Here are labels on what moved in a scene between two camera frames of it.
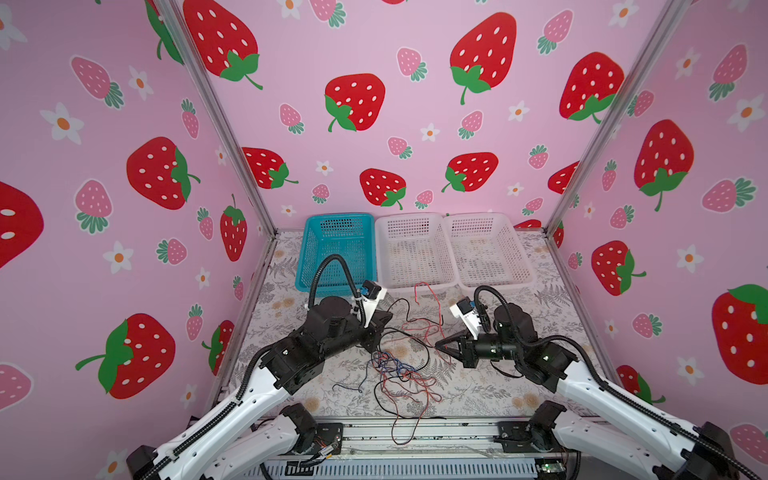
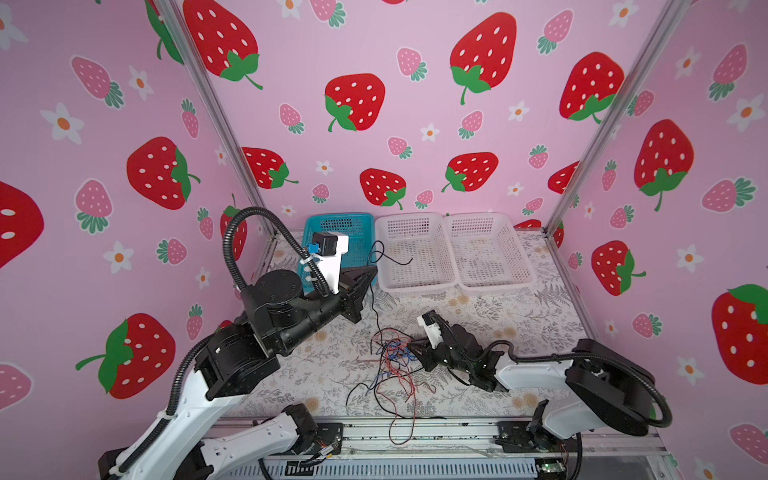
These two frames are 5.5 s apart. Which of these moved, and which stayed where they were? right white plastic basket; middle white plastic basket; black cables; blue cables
Moved: blue cables; black cables
Stayed: middle white plastic basket; right white plastic basket
